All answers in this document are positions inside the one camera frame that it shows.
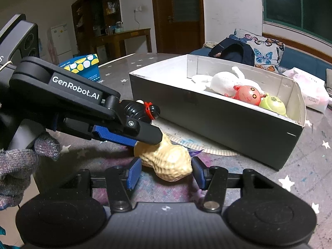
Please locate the brown wooden door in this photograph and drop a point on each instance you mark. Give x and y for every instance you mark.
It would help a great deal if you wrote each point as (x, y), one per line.
(181, 18)

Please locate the butterfly print pillow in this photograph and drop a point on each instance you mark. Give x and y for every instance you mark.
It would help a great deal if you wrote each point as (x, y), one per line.
(264, 51)

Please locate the white and pink soft package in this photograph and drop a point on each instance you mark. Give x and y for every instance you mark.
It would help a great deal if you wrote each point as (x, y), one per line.
(311, 90)

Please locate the white wall socket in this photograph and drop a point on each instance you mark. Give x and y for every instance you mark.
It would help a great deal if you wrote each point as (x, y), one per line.
(137, 9)

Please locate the white fridge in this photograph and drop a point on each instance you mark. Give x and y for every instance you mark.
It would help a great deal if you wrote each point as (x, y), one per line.
(61, 39)

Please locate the person's left hand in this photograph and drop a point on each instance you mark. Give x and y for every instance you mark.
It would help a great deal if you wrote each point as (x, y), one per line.
(18, 166)

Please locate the grey cardboard box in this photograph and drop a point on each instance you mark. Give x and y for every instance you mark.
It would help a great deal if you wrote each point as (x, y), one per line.
(220, 124)

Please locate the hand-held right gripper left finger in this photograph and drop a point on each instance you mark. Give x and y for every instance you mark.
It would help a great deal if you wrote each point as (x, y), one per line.
(133, 174)

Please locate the pale green jar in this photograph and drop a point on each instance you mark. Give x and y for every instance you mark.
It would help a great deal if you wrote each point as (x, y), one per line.
(118, 27)

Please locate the brown wooden desk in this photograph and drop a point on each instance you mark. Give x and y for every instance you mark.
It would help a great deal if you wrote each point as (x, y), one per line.
(124, 35)

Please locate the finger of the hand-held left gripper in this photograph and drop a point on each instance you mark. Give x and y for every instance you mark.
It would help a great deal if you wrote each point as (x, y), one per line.
(145, 134)

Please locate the green round toy figure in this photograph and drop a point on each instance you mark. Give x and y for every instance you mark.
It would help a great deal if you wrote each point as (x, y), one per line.
(272, 105)

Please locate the dark blue backpack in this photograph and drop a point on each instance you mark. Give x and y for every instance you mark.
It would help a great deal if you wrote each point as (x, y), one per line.
(233, 52)

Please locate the blue yellow-dotted tissue box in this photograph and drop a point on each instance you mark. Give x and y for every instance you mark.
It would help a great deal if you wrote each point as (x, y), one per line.
(83, 63)

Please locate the dark wooden shelf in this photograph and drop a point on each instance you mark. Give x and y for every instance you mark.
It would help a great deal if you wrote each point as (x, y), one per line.
(88, 10)

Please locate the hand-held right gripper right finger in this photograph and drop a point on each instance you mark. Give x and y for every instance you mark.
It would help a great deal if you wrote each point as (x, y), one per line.
(198, 174)

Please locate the green-framed window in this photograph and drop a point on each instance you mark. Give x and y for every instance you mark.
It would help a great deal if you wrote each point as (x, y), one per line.
(285, 5)

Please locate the blue sofa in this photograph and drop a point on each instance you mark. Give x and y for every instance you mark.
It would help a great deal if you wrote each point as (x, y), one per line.
(298, 59)

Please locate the white plush rabbit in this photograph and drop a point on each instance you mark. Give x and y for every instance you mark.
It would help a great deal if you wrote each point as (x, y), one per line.
(223, 83)

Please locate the beige peanut toy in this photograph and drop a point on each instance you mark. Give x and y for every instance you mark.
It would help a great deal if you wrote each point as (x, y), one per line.
(168, 160)

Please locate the black round toy figure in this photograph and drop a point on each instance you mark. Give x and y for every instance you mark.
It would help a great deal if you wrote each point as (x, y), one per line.
(136, 110)

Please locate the red round toy figure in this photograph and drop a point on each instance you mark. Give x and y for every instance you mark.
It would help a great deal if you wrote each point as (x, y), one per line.
(246, 95)

